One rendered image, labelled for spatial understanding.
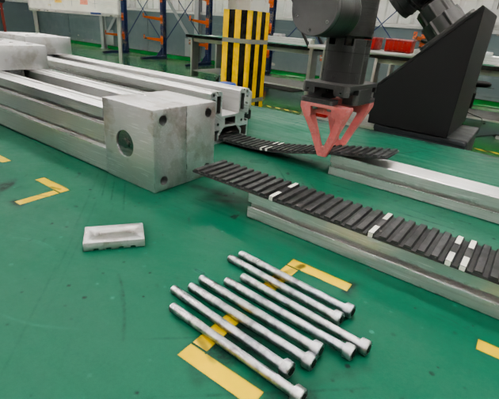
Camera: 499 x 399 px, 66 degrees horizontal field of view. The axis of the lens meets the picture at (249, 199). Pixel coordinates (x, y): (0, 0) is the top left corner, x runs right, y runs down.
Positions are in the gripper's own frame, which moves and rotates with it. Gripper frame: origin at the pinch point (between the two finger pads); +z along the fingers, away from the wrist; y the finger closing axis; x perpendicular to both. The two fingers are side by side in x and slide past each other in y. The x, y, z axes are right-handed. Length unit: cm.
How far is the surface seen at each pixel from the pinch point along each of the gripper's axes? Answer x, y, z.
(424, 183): 13.7, 1.9, 1.0
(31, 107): -36.9, 23.8, -1.6
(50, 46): -76, 0, -7
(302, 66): -421, -742, 51
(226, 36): -231, -251, -7
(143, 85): -35.1, 4.8, -3.8
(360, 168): 5.5, 1.9, 1.3
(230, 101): -20.8, -2.4, -2.8
